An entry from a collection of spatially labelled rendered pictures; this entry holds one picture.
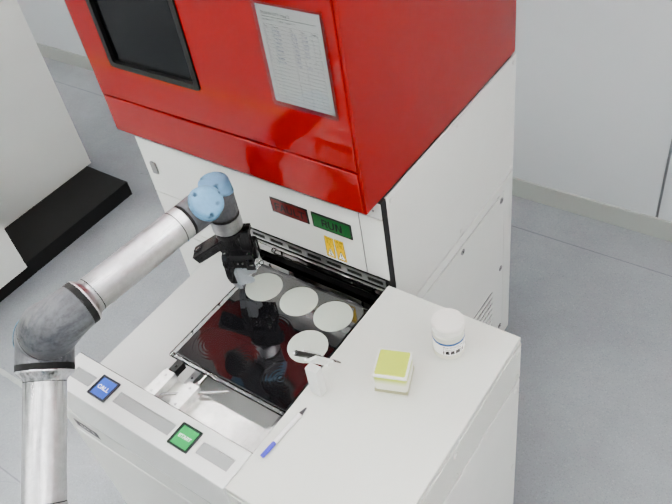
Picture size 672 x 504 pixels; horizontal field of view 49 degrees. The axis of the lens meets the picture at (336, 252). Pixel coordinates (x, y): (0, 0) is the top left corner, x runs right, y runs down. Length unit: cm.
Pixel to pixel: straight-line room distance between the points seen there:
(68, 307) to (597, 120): 226
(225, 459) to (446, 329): 53
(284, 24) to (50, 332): 72
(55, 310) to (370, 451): 67
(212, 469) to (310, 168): 66
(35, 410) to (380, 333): 74
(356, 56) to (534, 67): 177
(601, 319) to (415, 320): 141
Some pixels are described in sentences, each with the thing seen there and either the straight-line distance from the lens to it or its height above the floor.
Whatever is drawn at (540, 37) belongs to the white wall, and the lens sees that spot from 306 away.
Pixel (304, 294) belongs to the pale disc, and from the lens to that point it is 192.
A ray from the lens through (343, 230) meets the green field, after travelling 178.
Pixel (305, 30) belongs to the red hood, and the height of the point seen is 165.
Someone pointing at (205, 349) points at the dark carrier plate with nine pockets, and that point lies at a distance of 188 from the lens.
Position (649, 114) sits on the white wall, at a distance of 307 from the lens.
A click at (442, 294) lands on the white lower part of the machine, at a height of 70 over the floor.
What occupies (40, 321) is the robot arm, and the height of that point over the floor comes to 131.
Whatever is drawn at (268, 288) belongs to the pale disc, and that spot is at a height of 90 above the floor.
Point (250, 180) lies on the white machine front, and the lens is 190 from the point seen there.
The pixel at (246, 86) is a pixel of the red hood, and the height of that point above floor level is 149.
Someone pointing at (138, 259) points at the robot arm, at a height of 131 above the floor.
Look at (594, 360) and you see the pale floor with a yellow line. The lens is 291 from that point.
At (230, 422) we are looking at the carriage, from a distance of 175.
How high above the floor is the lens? 228
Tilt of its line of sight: 43 degrees down
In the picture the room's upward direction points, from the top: 11 degrees counter-clockwise
